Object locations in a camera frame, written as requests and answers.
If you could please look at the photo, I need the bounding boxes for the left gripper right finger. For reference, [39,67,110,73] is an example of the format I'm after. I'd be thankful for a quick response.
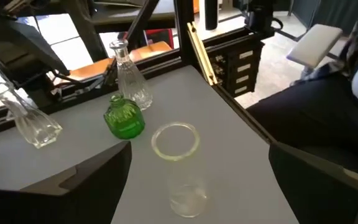
[268,141,358,224]

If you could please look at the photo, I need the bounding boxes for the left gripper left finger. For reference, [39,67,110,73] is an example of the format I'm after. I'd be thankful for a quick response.
[0,140,133,224]

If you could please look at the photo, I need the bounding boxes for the clear hexagonal-base glass vase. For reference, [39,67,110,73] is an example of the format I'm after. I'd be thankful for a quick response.
[0,83,63,149]

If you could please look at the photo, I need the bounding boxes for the clear cut-glass cone vase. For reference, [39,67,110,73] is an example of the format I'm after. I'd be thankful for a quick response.
[109,39,154,111]

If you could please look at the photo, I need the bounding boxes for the person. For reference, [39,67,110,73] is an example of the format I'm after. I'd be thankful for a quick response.
[246,0,358,181]

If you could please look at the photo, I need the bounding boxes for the squat green glass vase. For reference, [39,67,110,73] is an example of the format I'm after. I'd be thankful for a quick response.
[103,93,146,140]

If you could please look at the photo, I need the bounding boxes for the clear wide-rim glass vase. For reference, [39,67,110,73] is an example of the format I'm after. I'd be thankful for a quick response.
[150,121,211,218]

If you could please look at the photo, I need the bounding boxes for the black labelled drawer cabinet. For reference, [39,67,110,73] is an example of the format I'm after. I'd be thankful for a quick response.
[203,27,265,99]

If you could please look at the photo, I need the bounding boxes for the grey chair armrest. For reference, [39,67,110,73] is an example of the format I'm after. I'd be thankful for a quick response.
[286,24,344,69]

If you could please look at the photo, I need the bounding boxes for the light wooden strip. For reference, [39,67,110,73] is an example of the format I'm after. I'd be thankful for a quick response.
[186,21,219,86]

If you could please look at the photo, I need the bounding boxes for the red box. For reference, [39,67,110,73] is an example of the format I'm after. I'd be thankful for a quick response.
[144,28,174,48]

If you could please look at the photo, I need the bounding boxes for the black cylinder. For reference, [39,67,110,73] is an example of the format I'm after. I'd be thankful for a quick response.
[204,0,219,31]

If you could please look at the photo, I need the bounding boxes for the black aluminium table frame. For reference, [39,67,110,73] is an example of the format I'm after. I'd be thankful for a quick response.
[0,0,291,147]

